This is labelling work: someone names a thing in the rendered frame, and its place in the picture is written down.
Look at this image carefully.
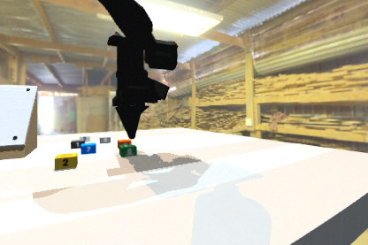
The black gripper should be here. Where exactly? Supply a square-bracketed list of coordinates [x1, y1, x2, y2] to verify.
[112, 63, 158, 140]

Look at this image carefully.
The green block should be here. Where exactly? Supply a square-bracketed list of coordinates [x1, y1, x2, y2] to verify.
[119, 145, 138, 157]

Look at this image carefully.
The blue block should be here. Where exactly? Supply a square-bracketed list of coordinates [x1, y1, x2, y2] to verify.
[80, 142, 96, 155]

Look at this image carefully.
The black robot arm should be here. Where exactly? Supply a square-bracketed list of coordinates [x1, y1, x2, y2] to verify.
[98, 0, 178, 100]

